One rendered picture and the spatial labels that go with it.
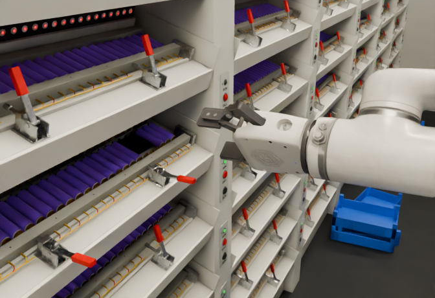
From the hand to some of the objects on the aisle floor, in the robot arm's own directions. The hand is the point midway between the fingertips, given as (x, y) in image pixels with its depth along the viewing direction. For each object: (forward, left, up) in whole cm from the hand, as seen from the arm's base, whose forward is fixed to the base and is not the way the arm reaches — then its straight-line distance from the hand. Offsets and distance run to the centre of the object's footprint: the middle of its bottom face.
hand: (217, 134), depth 70 cm
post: (+24, -27, -109) cm, 115 cm away
